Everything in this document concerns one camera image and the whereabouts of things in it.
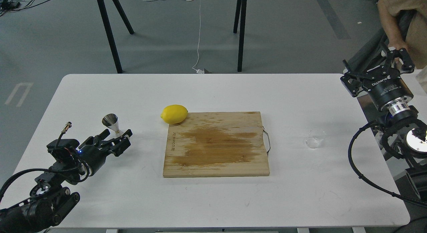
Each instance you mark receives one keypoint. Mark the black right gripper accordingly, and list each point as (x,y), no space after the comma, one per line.
(383,84)

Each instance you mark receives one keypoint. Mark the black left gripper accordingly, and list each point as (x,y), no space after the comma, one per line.
(95,149)

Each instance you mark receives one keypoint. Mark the steel double jigger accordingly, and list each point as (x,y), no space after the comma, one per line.
(111,122)

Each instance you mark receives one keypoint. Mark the small clear glass cup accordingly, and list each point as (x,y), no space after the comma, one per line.
(315,138)

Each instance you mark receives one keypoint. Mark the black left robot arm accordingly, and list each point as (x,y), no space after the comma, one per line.
(49,202)

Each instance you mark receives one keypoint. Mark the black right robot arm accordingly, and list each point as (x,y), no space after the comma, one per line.
(403,135)

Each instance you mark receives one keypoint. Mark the person's right hand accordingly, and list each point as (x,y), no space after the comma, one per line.
(399,43)

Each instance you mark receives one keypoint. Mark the yellow lemon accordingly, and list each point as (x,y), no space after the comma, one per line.
(174,114)

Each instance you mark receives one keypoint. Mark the person in tan shirt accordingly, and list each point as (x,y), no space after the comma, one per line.
(415,40)

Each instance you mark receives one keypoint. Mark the wooden cutting board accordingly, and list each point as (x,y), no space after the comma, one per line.
(217,144)

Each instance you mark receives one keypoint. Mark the black metal trestle table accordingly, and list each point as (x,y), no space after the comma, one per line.
(174,25)

